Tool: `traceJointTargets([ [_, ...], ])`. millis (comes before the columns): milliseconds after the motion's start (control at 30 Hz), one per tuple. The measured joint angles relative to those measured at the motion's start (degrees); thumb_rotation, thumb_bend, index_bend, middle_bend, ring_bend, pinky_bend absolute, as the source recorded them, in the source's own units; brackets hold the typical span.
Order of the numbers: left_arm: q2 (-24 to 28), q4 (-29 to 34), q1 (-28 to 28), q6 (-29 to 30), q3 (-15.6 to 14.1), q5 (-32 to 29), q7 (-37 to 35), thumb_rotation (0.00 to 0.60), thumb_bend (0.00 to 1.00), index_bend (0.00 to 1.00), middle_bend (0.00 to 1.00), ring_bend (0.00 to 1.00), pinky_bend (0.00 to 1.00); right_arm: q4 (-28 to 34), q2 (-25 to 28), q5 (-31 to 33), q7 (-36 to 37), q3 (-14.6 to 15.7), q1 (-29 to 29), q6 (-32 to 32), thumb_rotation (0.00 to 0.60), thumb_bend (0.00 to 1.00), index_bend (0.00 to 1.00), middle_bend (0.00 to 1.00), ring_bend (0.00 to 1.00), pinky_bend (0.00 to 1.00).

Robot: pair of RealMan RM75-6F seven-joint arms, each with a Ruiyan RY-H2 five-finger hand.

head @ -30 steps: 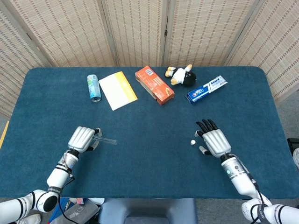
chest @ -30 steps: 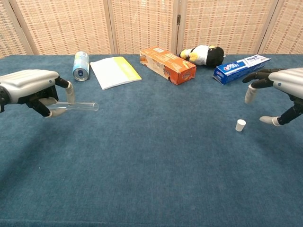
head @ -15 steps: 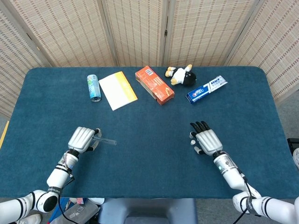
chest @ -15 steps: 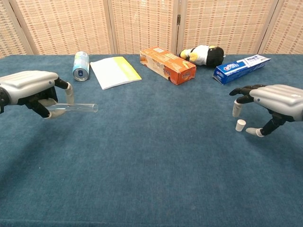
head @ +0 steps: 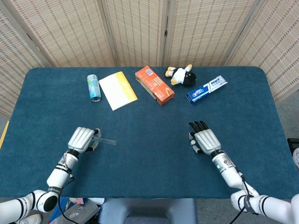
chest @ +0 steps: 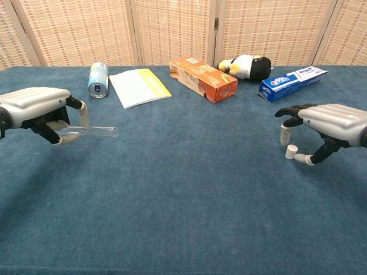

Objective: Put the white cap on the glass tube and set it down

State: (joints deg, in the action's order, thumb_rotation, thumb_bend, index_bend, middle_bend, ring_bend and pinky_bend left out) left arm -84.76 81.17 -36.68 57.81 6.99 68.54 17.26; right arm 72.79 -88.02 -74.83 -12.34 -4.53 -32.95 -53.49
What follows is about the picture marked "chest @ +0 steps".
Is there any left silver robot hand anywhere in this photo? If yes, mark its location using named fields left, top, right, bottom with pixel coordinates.
left=0, top=87, right=90, bottom=146

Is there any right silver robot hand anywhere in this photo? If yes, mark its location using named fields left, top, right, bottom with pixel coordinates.
left=274, top=103, right=367, bottom=166

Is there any clear plastic tube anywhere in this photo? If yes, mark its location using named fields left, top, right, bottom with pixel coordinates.
left=56, top=125, right=119, bottom=139

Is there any blue toothpaste box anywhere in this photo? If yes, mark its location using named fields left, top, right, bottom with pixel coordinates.
left=257, top=65, right=329, bottom=103

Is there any light blue beverage can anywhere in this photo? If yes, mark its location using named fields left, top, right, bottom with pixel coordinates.
left=87, top=62, right=110, bottom=99

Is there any plush penguin toy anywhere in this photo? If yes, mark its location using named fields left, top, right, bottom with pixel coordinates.
left=217, top=54, right=273, bottom=80

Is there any white and yellow notebook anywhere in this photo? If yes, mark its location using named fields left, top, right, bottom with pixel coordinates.
left=108, top=68, right=173, bottom=109

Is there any orange cardboard box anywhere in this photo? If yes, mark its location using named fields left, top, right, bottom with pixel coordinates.
left=169, top=56, right=239, bottom=104

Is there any woven folding screen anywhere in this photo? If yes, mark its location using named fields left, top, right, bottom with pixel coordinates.
left=0, top=0, right=367, bottom=71

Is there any blue table cloth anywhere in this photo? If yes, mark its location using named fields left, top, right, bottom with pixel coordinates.
left=0, top=65, right=367, bottom=275

